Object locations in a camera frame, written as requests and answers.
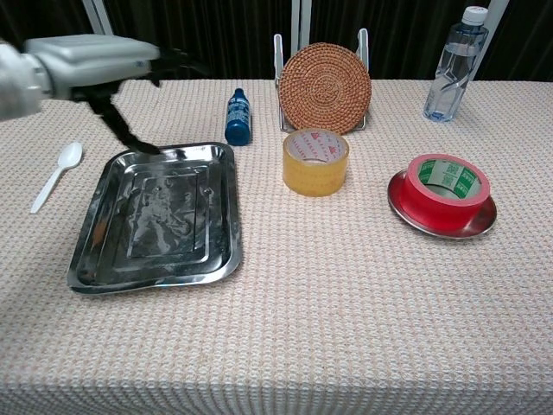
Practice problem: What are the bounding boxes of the clear plastic water bottle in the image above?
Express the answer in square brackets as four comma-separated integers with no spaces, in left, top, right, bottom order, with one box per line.
[422,5,491,124]

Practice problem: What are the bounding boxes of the yellow clear tape roll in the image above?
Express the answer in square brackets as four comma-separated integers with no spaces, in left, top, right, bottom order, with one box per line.
[282,127,351,198]

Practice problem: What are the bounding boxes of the white partition post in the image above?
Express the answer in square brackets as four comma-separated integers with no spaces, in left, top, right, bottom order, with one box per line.
[290,0,313,46]
[472,0,512,81]
[80,0,116,38]

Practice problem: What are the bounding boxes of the small blue spray bottle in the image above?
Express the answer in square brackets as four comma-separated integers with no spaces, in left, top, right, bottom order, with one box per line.
[224,87,253,147]

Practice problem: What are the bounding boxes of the rectangular steel tray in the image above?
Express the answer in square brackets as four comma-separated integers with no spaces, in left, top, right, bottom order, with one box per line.
[66,142,245,297]

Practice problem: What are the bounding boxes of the dark pleated curtain panel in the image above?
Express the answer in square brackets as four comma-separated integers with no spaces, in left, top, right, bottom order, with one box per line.
[479,0,553,81]
[0,0,94,44]
[102,0,296,80]
[308,0,476,80]

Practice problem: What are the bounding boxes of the white plastic spoon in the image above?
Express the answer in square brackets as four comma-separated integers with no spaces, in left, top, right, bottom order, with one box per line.
[29,141,85,215]

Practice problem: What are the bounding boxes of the round woven rattan coaster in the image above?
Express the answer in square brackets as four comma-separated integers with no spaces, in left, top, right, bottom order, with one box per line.
[277,41,373,138]

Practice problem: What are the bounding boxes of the red tape roll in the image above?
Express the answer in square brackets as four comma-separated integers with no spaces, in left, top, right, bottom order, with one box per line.
[398,153,493,232]

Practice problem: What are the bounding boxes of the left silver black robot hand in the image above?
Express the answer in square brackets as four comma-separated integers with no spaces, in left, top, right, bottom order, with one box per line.
[23,34,211,157]

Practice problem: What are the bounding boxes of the metal wire rack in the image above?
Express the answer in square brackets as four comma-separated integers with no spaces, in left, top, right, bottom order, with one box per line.
[272,28,370,133]

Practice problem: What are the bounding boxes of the round steel dish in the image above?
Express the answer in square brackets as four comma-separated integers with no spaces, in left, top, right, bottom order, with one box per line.
[386,168,499,240]

